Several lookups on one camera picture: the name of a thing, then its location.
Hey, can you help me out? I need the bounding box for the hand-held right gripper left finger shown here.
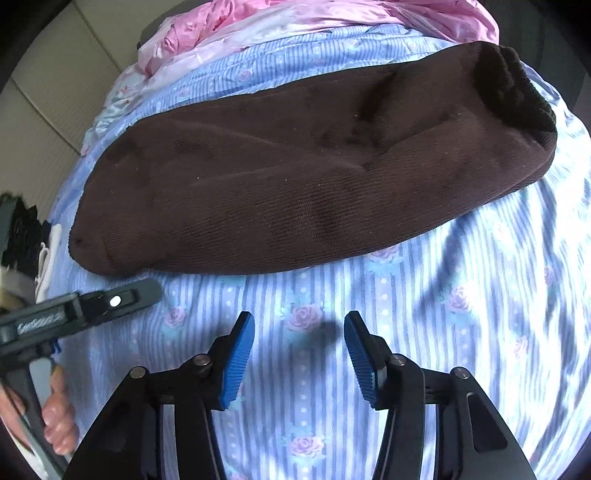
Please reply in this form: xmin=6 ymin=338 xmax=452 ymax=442
xmin=63 ymin=311 xmax=256 ymax=480

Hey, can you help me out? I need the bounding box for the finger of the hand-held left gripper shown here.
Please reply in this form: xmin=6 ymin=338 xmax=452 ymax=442
xmin=74 ymin=278 xmax=164 ymax=328

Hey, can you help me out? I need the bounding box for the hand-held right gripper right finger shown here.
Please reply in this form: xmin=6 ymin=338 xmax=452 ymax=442
xmin=344 ymin=311 xmax=539 ymax=480

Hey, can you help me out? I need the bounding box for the dark brown sock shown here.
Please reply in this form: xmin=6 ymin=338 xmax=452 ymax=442
xmin=68 ymin=41 xmax=558 ymax=278

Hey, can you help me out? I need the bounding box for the person's left hand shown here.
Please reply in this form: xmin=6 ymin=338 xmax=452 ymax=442
xmin=0 ymin=369 xmax=80 ymax=455

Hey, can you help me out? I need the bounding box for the blue striped floral bed sheet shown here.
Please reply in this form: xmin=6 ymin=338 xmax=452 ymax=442
xmin=34 ymin=32 xmax=591 ymax=480

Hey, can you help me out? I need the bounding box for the pink satin blanket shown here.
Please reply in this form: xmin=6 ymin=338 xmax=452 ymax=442
xmin=137 ymin=0 xmax=500 ymax=79

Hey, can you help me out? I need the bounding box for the white cable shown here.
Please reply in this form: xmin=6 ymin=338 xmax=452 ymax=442
xmin=34 ymin=224 xmax=63 ymax=303

